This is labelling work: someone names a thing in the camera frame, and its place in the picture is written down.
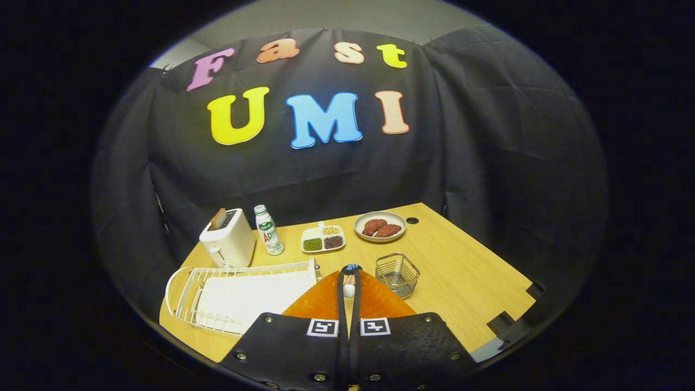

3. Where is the beige plate with meat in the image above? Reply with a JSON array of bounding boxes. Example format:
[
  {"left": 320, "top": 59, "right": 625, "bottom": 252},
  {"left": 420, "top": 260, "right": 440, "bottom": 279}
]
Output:
[{"left": 353, "top": 211, "right": 407, "bottom": 243}]

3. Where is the white wire dish rack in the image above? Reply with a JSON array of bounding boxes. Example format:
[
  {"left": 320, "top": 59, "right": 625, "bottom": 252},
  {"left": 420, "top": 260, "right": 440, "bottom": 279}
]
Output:
[{"left": 165, "top": 258, "right": 321, "bottom": 337}]

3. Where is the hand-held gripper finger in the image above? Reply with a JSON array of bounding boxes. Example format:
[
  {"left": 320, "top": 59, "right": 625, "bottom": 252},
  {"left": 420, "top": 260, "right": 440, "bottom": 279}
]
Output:
[
  {"left": 349, "top": 265, "right": 478, "bottom": 391},
  {"left": 220, "top": 266, "right": 349, "bottom": 391}
]

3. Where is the white toaster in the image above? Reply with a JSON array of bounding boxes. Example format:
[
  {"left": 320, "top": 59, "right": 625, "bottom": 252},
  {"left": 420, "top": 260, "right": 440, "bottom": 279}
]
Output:
[{"left": 199, "top": 208, "right": 257, "bottom": 268}]

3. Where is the metal wire basket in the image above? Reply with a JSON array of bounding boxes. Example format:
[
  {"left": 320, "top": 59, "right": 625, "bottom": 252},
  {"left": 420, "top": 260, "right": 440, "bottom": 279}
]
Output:
[{"left": 375, "top": 253, "right": 421, "bottom": 300}]

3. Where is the white divided dish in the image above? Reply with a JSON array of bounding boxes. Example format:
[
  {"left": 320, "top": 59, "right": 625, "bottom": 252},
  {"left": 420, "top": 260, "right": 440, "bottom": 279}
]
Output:
[{"left": 300, "top": 222, "right": 346, "bottom": 254}]

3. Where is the white bottle with green label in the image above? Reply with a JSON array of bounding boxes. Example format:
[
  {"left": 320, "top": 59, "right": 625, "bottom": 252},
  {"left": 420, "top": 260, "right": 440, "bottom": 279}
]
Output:
[{"left": 254, "top": 205, "right": 285, "bottom": 256}]

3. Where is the black backdrop cloth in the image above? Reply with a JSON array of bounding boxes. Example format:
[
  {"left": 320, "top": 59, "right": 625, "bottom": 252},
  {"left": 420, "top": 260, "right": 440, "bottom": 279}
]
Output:
[{"left": 90, "top": 24, "right": 609, "bottom": 348}]

